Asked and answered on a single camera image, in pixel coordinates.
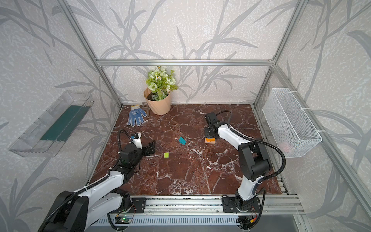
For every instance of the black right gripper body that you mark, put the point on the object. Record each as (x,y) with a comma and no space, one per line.
(210,132)

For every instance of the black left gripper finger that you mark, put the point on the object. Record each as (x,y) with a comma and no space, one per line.
(146,151)
(152,147)

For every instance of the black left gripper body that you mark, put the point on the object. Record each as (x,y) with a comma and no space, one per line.
(146,149)

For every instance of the pink wood block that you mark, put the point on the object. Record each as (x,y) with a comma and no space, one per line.
(209,142)

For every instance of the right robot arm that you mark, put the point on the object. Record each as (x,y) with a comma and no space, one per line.
(254,163)

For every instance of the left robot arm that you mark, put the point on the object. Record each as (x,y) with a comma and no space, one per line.
(76,211)

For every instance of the teal triangular wood block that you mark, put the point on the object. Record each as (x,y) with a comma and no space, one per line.
(182,140)

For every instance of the blue work glove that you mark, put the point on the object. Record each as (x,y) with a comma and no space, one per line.
(136,116)

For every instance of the beige flower pot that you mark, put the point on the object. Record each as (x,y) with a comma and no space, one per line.
(161,107)

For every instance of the green white artificial flowers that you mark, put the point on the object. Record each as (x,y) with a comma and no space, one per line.
(161,83)

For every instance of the left circuit board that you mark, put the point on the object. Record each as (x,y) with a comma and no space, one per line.
(123,220)

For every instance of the pink object in basket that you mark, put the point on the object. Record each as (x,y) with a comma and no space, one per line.
(285,147)

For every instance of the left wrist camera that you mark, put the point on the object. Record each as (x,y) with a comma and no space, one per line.
(136,139)

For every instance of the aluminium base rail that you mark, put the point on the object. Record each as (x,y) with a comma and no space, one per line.
(175,205)

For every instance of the white wire mesh basket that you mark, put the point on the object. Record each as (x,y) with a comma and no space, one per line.
(289,122)

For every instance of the clear plastic wall shelf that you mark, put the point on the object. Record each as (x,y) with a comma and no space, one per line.
(48,134)

